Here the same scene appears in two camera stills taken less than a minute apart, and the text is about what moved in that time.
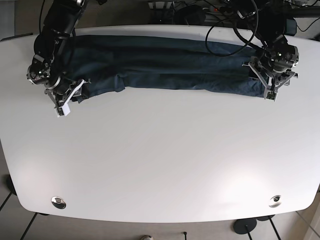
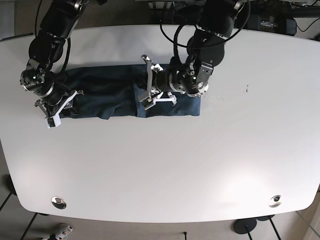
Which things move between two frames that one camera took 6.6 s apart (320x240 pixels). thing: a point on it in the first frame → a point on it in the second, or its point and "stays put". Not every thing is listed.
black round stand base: (244, 225) stays put
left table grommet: (58, 202) stays put
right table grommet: (275, 201) stays put
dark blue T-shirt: (105, 63) → (114, 92)
